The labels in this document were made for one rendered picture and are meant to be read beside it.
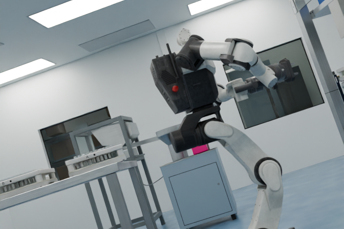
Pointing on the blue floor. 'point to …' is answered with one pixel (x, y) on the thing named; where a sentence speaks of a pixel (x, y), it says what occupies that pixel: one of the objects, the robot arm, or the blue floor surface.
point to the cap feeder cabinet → (199, 189)
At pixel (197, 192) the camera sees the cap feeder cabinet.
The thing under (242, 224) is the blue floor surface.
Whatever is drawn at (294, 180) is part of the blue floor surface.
